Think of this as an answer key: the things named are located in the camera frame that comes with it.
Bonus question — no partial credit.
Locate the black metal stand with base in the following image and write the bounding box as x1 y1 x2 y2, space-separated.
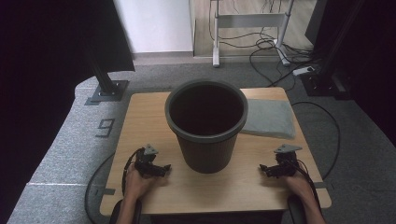
83 46 131 106

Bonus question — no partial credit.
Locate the black chair armrest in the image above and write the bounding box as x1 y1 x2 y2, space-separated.
286 194 310 224
108 199 143 224

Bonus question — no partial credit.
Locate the bundle of black cables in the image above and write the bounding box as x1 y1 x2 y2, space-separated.
209 0 317 89

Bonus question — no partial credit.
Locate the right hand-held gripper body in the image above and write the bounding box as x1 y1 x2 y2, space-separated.
269 144 304 179

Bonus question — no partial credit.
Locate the black floor cable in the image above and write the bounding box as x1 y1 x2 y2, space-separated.
290 101 342 181

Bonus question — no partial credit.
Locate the grey plastic garbage bag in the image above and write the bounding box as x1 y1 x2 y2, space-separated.
239 98 297 140

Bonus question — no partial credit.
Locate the person's right hand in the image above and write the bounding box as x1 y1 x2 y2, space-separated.
284 172 316 203

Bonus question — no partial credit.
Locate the right hand-held gripper cable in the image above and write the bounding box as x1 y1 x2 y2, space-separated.
293 159 323 216

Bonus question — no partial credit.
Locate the person's left hand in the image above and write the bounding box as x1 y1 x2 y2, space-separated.
123 162 170 203

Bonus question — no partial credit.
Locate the grey plastic bin ring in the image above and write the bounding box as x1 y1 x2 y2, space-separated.
164 78 249 145

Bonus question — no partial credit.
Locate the white desk frame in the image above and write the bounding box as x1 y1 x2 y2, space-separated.
209 0 296 68

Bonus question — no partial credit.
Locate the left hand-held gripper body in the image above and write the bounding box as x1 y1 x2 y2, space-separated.
134 144 160 178

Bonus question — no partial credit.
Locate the dark curtain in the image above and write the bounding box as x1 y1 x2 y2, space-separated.
0 0 136 157

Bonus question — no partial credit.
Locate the dark plastic trash bin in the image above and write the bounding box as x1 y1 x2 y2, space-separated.
164 78 249 175

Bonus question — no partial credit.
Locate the white power strip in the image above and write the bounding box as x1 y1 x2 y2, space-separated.
292 65 316 77

